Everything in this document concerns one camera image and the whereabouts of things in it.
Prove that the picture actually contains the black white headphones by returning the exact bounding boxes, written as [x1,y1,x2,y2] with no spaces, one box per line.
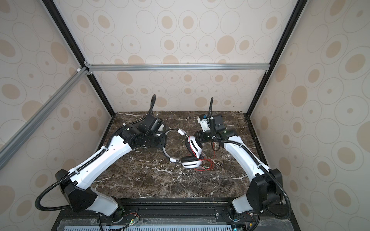
[162,129,203,169]

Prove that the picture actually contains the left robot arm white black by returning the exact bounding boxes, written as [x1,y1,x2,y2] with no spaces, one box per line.
[35,95,165,216]

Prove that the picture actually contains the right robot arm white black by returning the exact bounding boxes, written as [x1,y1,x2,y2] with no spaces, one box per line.
[187,103,292,219]

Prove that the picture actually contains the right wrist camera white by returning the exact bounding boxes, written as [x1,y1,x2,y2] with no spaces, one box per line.
[197,114,213,132]

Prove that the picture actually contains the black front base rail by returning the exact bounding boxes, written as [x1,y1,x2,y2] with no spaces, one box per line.
[52,197,300,231]

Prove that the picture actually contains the silver aluminium rail back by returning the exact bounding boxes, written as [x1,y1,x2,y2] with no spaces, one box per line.
[84,63,270,71]

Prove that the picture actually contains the silver aluminium rail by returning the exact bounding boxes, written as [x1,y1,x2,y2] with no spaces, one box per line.
[1,67,87,168]
[84,63,270,71]

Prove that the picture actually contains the silver aluminium rail left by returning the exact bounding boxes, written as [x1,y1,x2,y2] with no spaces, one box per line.
[1,67,87,168]

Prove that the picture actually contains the black corner frame post right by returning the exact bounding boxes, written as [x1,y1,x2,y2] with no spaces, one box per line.
[245,0,308,118]

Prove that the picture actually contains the black corner frame post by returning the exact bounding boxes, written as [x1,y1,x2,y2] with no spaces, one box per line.
[41,0,116,117]
[245,0,308,118]

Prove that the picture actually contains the black corner frame post left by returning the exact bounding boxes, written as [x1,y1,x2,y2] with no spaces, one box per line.
[41,0,116,117]

